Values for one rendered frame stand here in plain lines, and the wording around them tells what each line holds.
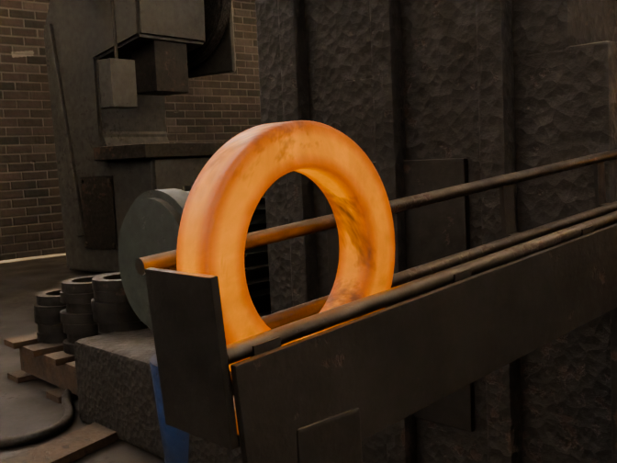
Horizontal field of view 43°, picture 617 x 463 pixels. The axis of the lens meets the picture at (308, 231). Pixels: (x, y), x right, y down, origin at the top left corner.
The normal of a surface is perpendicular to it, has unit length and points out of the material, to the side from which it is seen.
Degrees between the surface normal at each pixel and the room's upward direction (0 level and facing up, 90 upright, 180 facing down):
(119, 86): 90
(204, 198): 61
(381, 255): 90
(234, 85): 90
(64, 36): 90
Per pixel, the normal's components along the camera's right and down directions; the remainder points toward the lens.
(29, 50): 0.69, 0.04
